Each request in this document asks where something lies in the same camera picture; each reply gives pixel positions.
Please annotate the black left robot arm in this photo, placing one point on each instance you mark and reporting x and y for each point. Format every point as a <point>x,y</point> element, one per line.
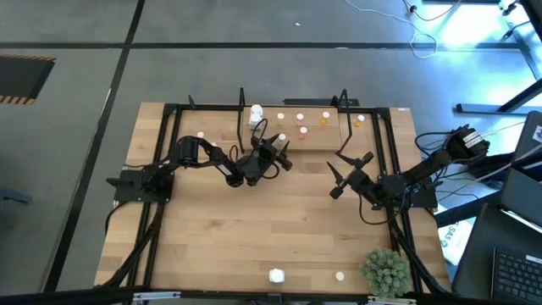
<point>188,150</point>

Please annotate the silver metal bracket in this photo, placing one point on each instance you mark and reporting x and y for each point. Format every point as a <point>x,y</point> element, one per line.
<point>156,295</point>
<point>391,301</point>

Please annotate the black aluminium table frame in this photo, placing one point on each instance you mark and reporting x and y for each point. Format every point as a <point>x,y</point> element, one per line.
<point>203,106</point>

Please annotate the white-capped translucent pill bottle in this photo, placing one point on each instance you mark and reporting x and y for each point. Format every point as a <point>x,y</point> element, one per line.
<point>300,116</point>
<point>281,137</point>

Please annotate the green artificial succulent plant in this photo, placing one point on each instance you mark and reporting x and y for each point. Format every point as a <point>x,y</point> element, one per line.
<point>386,273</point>

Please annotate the black flat bar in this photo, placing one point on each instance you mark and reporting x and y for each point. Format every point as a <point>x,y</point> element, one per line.
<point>313,102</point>

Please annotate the black camera mount beam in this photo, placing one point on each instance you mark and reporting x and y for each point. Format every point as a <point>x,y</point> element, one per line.
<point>84,296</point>

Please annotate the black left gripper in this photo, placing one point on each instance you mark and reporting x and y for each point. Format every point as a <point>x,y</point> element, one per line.
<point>258,165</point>

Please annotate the wooden shelf with black frame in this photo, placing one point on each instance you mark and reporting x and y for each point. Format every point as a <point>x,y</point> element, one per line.
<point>322,142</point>

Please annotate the black metal table leg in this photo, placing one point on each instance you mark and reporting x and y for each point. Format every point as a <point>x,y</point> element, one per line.
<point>478,108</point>

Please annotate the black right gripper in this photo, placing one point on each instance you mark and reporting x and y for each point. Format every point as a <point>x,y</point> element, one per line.
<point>360,182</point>

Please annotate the black hazard-striped floor panel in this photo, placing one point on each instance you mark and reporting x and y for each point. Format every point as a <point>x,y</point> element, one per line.
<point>21,78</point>

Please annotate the black metal stand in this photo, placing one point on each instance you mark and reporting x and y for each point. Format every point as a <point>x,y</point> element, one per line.
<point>529,55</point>

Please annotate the orange translucent pill bottle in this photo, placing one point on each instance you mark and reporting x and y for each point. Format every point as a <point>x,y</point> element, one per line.
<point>361,118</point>
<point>325,115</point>

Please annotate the white melatonin supplement bottle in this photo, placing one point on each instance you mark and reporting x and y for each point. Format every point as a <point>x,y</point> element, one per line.
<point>277,275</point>
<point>255,121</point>

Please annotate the black laptop with keyboard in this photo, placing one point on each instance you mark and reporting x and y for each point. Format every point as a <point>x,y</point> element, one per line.
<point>516,275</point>

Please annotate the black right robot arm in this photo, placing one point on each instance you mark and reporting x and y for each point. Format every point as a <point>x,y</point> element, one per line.
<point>423,169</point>

